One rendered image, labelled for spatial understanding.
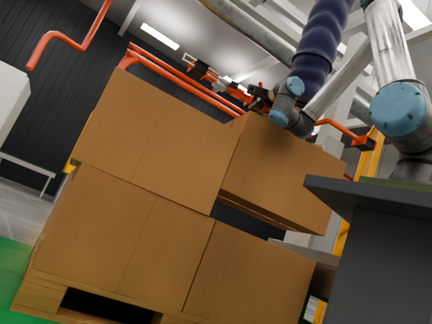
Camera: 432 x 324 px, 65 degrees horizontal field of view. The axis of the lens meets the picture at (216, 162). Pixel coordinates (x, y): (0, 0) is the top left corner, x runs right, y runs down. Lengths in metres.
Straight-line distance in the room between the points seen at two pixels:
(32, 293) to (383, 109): 1.28
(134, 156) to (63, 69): 11.16
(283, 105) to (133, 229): 0.81
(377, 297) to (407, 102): 0.54
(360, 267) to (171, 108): 0.91
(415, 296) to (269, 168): 0.83
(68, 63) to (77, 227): 11.33
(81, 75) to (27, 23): 2.14
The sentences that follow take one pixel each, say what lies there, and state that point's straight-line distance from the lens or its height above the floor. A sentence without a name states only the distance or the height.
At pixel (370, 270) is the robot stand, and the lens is 1.10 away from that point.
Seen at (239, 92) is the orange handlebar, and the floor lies 1.20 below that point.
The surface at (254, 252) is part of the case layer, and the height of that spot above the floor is 0.48.
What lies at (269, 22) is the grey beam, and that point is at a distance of 4.47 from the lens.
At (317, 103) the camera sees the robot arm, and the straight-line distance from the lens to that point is 1.59.
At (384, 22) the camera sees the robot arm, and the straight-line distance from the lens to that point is 1.43.
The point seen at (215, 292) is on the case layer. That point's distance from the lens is 1.56.
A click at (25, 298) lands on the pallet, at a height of 0.05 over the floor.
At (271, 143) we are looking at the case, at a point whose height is 0.98.
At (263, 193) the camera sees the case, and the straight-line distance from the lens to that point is 1.60.
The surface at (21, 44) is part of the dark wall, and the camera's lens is 12.62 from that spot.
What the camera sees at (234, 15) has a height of 4.84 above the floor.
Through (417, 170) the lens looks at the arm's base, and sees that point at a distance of 1.20.
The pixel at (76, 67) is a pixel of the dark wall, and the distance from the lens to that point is 12.54.
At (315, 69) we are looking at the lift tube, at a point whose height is 1.52.
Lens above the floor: 0.45
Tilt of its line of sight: 13 degrees up
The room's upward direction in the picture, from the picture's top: 21 degrees clockwise
